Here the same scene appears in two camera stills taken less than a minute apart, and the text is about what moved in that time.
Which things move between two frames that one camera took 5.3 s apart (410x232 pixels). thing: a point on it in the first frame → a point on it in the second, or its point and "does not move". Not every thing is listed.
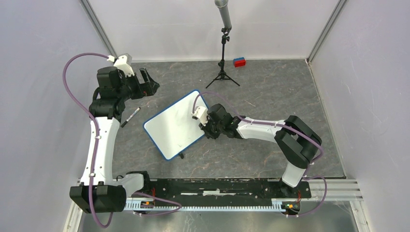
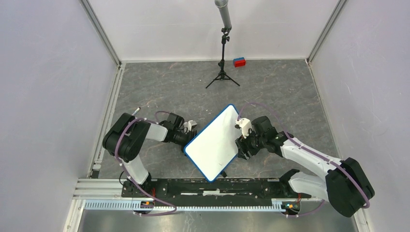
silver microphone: (223, 9) does not move
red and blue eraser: (239, 62) does not move
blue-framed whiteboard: (173, 130) → (213, 147)
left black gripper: (145, 89) → (188, 138)
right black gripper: (206, 129) → (242, 143)
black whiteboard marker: (137, 109) does not move
